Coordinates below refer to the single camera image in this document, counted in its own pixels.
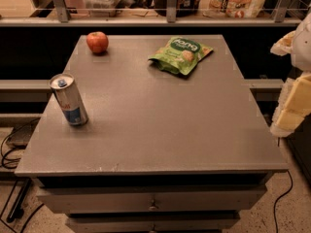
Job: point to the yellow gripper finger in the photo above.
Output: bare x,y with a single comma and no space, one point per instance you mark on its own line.
284,45
294,105

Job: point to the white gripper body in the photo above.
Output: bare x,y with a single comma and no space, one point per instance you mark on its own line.
302,49

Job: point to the silver blue Red Bull can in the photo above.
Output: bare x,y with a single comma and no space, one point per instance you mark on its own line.
69,99

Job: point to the colourful printed food bag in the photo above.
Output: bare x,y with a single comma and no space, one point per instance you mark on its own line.
233,8

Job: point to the green snack bag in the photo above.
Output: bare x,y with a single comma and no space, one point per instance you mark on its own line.
180,55

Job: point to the upper drawer with knob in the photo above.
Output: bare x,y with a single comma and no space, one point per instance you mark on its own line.
97,200

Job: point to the drawer with knob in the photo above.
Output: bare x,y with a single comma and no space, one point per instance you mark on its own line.
151,223
97,200

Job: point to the grey drawer cabinet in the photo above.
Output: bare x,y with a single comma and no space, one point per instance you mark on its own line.
150,128

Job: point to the red apple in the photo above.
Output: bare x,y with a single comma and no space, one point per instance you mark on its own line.
97,42

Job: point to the lower drawer with knob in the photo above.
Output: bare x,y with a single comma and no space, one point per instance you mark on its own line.
151,223

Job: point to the black power adapter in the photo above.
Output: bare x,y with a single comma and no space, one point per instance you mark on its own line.
20,137

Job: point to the metal shelf rail frame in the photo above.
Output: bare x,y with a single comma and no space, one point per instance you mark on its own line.
141,13

